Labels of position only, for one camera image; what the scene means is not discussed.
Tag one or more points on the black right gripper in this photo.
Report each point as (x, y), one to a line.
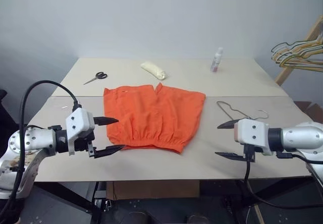
(249, 153)

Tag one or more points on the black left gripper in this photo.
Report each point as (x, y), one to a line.
(82, 143)

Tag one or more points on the orange shorts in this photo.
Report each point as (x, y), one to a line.
(154, 118)

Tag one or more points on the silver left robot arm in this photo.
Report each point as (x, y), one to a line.
(30, 139)

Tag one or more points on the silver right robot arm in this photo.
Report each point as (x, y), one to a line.
(300, 135)

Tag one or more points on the flat brown cardboard sheet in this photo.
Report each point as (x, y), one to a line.
(151, 190)

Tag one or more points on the white filled plastic bag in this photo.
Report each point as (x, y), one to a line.
(154, 69)

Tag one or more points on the small white spray bottle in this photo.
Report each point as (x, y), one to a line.
(216, 60)

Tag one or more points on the dark rounded shape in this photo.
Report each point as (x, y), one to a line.
(198, 219)
(138, 217)

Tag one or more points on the brown cardboard box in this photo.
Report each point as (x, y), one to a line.
(309, 108)

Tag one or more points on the wooden clothes rack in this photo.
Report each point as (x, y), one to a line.
(286, 73)

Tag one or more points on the black object beside table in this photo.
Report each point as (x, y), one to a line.
(2, 110)

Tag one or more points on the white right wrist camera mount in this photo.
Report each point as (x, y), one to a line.
(252, 132)

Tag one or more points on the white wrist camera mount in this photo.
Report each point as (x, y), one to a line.
(79, 120)
(252, 132)

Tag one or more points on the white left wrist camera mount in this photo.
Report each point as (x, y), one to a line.
(79, 120)

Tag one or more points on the black metal table frame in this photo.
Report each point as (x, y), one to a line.
(65, 196)

